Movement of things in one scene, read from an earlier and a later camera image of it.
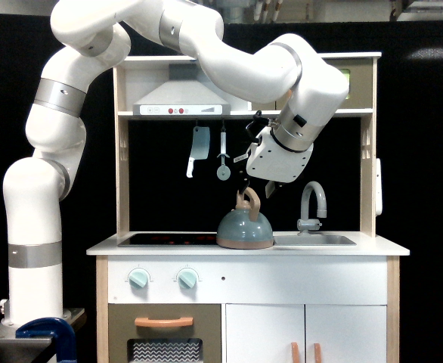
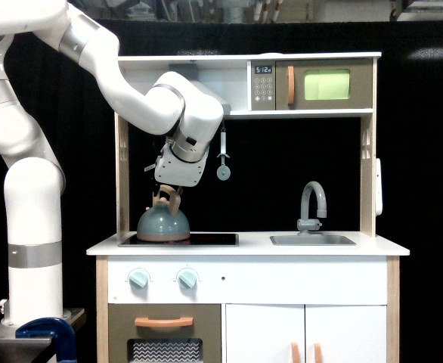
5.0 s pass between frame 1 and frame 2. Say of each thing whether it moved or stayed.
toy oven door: stayed
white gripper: moved
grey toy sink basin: stayed
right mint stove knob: stayed
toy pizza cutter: stayed
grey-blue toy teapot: moved
